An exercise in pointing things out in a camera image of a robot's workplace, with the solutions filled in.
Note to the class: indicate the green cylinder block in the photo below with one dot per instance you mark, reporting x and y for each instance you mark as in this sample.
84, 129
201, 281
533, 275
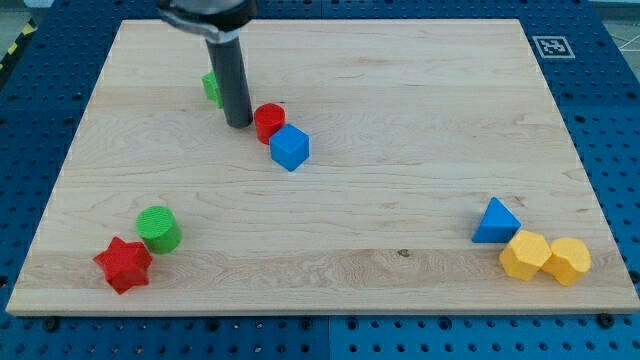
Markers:
159, 230

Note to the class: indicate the yellow hexagon block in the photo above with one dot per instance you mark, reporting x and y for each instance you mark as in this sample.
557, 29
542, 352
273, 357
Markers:
524, 255

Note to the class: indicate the red star block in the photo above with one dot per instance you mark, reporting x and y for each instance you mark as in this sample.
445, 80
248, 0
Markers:
124, 264

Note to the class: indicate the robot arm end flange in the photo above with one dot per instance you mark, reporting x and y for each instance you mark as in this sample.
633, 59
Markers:
218, 21

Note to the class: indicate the blue cube block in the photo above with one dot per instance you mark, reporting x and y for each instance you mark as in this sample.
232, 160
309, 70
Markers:
289, 147

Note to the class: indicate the wooden board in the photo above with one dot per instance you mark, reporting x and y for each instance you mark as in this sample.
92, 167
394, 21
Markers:
414, 126

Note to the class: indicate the red cylinder block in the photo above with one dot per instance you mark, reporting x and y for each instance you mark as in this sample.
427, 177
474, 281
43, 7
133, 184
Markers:
269, 118

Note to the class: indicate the green block behind rod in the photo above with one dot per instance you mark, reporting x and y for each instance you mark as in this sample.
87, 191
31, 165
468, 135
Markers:
211, 89

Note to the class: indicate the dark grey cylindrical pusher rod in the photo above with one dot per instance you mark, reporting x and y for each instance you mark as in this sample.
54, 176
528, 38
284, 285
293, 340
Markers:
229, 70

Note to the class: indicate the white fiducial marker tag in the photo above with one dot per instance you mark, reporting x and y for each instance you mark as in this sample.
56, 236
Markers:
553, 47

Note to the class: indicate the yellow heart block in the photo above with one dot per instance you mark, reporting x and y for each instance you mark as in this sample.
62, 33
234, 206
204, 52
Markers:
570, 260

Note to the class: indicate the blue triangle block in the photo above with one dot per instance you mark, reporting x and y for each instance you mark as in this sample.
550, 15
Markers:
498, 224

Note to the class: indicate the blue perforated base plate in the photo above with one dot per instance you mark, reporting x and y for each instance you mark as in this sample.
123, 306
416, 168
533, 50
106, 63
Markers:
50, 66

